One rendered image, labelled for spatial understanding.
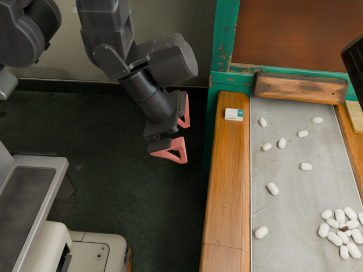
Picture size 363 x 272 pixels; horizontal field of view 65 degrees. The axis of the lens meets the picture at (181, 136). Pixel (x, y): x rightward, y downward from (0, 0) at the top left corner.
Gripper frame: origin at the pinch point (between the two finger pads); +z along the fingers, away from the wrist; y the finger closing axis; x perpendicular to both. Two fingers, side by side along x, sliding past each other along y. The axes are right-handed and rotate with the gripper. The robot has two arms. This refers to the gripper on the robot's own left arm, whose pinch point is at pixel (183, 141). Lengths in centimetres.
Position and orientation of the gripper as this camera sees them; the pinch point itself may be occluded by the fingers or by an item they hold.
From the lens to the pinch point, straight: 58.5
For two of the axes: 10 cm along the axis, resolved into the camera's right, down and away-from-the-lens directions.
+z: 4.5, 6.2, 6.4
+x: -8.9, 2.5, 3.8
